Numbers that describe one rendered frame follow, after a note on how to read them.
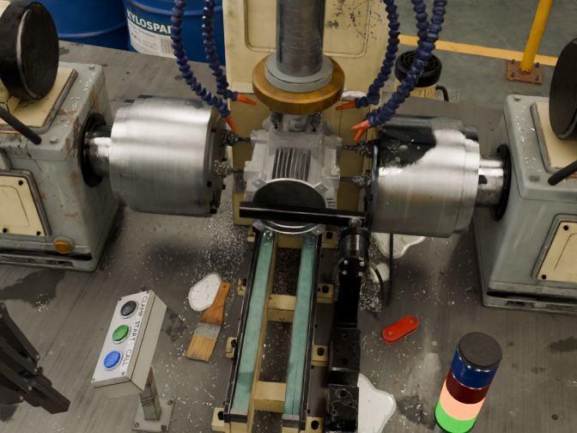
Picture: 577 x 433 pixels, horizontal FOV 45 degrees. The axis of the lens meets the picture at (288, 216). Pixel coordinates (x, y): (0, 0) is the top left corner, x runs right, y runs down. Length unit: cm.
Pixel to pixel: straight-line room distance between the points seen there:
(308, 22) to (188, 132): 32
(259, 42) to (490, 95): 218
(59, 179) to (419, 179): 70
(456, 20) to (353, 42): 264
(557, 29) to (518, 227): 293
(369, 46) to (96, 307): 81
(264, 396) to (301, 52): 64
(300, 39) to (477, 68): 256
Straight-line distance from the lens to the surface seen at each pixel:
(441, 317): 154
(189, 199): 140
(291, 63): 131
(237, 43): 157
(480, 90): 362
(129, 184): 141
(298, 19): 126
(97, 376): 115
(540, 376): 152
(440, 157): 136
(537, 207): 138
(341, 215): 138
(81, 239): 156
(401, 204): 136
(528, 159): 139
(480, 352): 99
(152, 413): 136
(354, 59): 156
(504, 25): 420
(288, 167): 138
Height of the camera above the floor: 201
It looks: 46 degrees down
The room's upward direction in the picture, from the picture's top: 2 degrees clockwise
